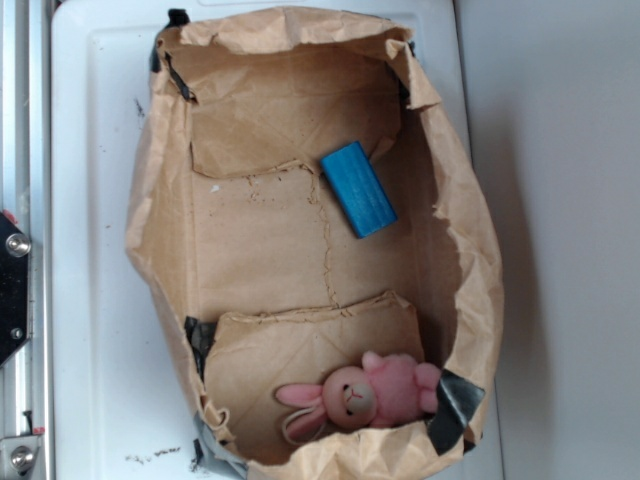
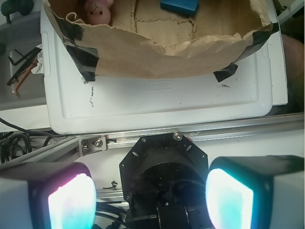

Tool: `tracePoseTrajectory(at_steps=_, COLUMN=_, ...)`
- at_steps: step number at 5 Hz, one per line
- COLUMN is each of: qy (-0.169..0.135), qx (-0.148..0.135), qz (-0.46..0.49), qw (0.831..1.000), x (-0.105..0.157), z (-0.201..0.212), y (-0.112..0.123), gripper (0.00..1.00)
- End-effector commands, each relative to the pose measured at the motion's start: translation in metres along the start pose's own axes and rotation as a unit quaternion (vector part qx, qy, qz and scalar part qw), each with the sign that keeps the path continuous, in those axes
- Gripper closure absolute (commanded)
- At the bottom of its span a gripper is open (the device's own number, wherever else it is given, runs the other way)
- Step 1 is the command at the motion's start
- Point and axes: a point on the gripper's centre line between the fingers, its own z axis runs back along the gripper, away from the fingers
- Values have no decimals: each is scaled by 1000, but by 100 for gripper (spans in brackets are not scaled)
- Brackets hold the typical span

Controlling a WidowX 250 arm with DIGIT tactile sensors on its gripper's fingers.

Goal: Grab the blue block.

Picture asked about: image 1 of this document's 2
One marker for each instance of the black metal bracket plate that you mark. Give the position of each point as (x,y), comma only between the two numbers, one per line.
(14,288)

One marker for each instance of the blue wooden block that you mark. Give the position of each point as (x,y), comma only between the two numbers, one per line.
(358,190)

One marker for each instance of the aluminium frame rail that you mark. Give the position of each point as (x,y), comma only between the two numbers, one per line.
(26,378)

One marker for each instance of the pink plush bunny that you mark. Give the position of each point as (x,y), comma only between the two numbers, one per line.
(384,392)

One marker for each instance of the white plastic tray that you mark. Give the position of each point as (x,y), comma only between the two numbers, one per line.
(119,410)

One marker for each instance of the silver corner bracket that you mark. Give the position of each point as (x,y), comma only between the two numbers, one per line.
(19,456)

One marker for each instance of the brown paper bag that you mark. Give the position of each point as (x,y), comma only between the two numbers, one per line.
(256,274)

